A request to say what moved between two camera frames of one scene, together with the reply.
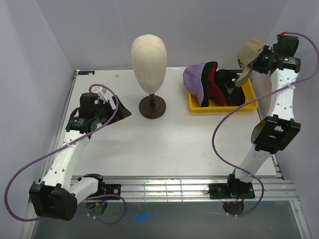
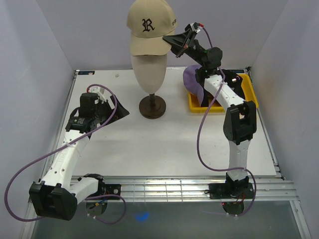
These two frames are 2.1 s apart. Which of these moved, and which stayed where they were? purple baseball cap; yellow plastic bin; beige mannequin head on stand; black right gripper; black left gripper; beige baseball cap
Moved: black right gripper; beige baseball cap
Stayed: beige mannequin head on stand; yellow plastic bin; purple baseball cap; black left gripper
